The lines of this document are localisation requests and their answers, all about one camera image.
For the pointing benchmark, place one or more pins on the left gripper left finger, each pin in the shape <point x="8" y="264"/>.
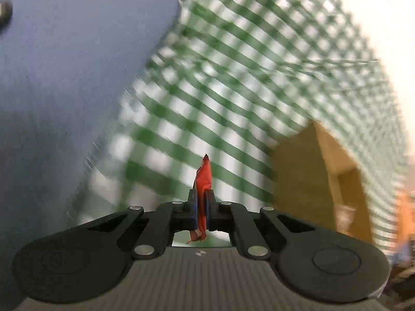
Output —
<point x="163" y="223"/>

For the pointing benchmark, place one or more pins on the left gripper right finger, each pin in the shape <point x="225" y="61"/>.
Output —
<point x="238" y="222"/>

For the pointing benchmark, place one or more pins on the red packet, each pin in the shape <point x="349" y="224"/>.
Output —
<point x="202" y="184"/>

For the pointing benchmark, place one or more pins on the brown cardboard box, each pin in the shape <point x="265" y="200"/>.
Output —
<point x="316" y="180"/>

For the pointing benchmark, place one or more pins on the green white checkered cloth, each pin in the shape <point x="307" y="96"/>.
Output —
<point x="233" y="78"/>

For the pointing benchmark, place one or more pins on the orange cushion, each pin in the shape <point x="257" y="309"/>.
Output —
<point x="405" y="219"/>

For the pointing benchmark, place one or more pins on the blue sofa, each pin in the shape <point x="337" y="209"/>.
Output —
<point x="64" y="66"/>

